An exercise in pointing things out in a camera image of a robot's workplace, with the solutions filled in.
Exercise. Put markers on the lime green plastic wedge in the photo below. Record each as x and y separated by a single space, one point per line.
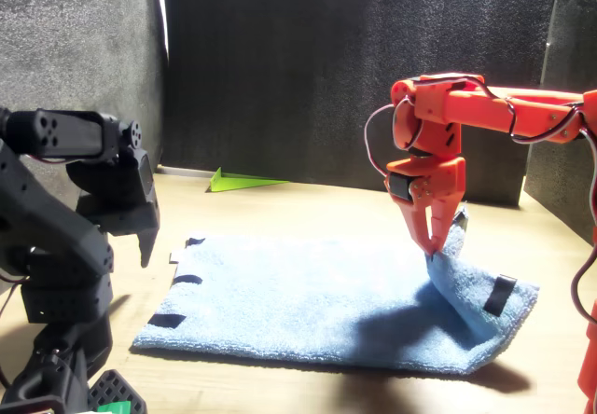
238 183

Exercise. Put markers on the green table clamp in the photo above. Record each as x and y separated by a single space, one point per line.
114 407

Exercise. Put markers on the light blue towel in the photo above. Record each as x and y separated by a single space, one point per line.
289 302

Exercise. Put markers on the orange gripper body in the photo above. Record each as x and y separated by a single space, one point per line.
448 176

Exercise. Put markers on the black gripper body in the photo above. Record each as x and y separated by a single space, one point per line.
126 199

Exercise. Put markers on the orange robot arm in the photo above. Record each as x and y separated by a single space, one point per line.
485 108

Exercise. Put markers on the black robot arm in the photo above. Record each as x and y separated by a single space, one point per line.
46 227

